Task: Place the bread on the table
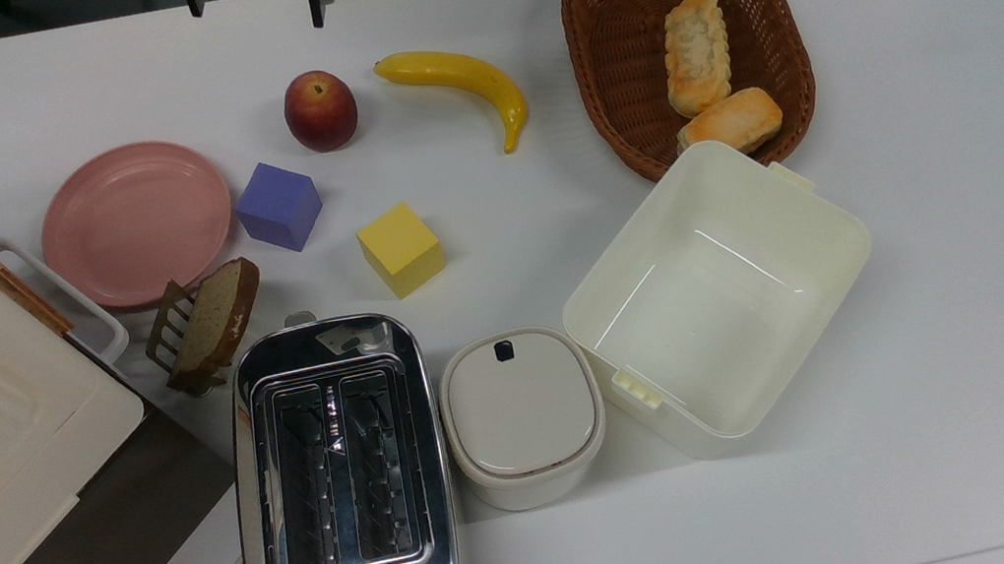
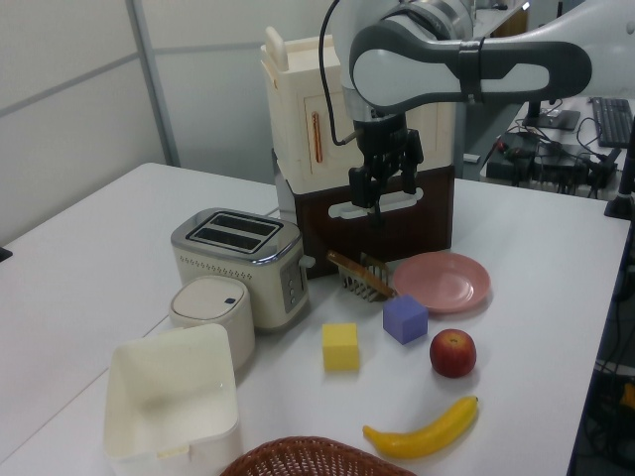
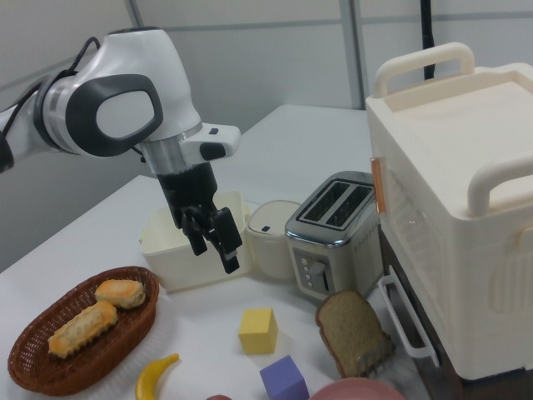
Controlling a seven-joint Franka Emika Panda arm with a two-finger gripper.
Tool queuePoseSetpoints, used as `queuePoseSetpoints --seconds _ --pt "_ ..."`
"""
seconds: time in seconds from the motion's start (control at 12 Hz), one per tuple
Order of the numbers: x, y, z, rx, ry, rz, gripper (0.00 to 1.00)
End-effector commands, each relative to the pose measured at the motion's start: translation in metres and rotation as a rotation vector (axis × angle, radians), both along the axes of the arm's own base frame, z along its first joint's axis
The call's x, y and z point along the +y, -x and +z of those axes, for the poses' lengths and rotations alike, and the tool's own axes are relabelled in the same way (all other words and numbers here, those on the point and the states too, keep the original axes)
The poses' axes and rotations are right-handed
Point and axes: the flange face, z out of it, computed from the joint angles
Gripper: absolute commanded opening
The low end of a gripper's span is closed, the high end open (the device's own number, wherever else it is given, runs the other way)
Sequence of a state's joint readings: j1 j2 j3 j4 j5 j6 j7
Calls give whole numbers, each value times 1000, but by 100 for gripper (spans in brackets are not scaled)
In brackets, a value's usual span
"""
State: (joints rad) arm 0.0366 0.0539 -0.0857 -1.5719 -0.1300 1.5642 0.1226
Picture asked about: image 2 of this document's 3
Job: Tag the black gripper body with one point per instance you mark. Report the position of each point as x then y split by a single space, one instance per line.
382 141

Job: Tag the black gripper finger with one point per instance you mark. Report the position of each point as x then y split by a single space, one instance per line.
361 188
411 173

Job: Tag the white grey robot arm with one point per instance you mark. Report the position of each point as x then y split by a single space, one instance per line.
397 64

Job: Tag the brown bread slice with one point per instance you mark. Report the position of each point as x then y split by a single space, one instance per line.
347 265

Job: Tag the dark brown drawer box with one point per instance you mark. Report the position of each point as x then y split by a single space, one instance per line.
421 233

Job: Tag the metal toast rack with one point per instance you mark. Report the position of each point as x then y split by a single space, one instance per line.
364 288

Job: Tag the pink plate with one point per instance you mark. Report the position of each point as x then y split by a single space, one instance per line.
441 282

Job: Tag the purple foam cube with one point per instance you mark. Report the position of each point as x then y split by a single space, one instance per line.
404 317

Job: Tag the black monitor stand base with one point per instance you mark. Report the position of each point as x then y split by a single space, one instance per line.
550 119

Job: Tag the cream silver two-slot toaster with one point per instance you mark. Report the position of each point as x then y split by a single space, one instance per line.
223 268

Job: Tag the yellow foam cube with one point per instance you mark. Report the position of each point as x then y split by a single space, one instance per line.
340 349

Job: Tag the red apple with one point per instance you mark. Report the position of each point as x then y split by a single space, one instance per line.
452 353

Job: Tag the small cream lidded bin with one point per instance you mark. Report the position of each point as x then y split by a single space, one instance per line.
213 307

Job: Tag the black keyboard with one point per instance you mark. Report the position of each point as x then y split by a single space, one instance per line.
614 121

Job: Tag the yellow banana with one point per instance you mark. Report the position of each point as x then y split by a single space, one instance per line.
421 439

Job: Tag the cream square plastic container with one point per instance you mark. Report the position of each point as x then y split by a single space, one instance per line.
168 377

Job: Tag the brown wicker basket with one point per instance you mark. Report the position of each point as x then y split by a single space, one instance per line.
307 458

